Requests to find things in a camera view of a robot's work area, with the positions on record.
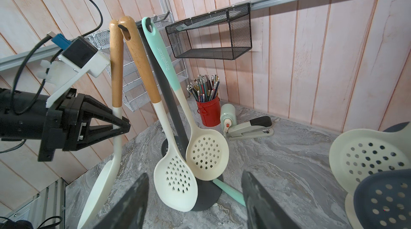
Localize grey skimmer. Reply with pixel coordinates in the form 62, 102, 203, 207
213, 179, 246, 207

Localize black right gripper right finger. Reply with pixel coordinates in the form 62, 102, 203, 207
241, 171, 299, 229

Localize bundle of pencils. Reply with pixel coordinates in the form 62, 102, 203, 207
186, 74, 220, 103

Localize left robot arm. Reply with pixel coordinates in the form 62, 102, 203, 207
1, 88, 131, 162

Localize large cream skimmer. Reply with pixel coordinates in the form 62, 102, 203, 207
76, 19, 125, 229

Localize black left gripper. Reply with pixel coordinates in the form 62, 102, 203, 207
37, 88, 131, 162

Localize white wire mesh shelf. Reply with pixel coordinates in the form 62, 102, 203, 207
86, 12, 188, 111

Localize cream utensil rack stand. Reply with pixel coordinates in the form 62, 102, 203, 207
345, 194, 363, 229

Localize red metal pencil cup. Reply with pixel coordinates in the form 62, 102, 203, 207
197, 96, 220, 127

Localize grey utensil rack stand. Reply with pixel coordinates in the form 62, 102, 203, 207
137, 26, 222, 212

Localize mint green pencil sharpener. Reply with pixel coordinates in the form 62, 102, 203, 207
220, 103, 237, 135

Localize mint stapler black top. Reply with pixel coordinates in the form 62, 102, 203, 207
224, 116, 275, 140

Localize aluminium rail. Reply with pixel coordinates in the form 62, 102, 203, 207
1, 178, 67, 229

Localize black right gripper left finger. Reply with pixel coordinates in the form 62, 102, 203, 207
94, 173, 149, 229

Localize black mesh wall basket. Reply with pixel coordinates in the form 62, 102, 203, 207
166, 3, 252, 61

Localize grey skimmer hung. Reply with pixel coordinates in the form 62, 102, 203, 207
384, 122, 410, 133
354, 169, 411, 229

